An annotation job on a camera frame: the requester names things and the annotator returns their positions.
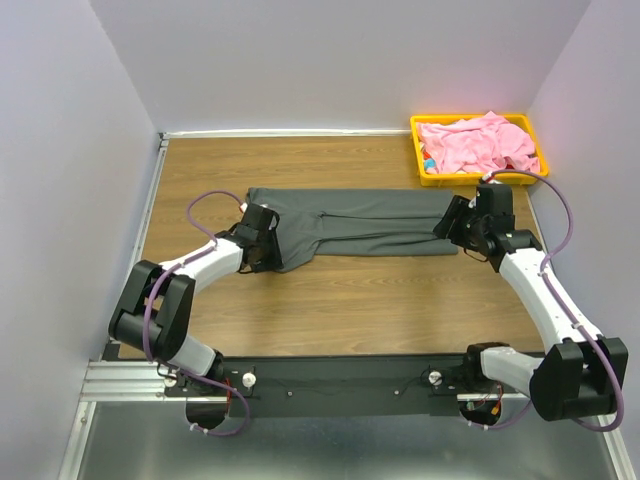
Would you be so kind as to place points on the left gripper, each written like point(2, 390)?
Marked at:
point(275, 261)

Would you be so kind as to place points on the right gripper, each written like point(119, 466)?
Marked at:
point(458, 208)

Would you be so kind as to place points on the grey t shirt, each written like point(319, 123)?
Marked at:
point(355, 222)

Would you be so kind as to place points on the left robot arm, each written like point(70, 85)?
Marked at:
point(153, 312)

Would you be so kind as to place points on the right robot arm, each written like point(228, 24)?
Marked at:
point(581, 373)

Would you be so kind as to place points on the yellow plastic bin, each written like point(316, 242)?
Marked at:
point(512, 176)

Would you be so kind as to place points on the pink t shirt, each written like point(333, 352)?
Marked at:
point(478, 145)

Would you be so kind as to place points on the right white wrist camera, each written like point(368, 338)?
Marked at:
point(488, 178)

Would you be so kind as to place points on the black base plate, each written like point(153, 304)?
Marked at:
point(342, 386)

